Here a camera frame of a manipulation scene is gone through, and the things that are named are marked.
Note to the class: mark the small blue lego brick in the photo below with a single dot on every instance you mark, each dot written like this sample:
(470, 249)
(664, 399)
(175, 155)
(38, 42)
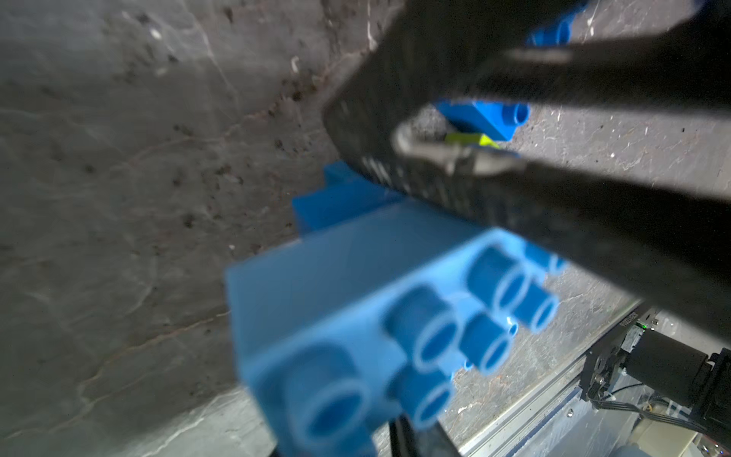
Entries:
(498, 121)

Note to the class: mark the green lego brick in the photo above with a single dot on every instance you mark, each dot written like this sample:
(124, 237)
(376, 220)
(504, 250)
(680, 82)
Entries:
(471, 139)

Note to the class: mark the metal base rail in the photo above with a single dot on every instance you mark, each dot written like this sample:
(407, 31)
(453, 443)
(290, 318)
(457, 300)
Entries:
(534, 405)

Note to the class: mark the light blue lego brick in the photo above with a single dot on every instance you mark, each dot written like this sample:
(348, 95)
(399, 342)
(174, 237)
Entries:
(345, 196)

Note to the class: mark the blue long lego brick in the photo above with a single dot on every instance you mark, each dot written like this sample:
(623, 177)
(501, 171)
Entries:
(559, 32)

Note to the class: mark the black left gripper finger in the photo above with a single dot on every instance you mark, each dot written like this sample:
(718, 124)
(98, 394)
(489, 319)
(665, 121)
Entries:
(669, 247)

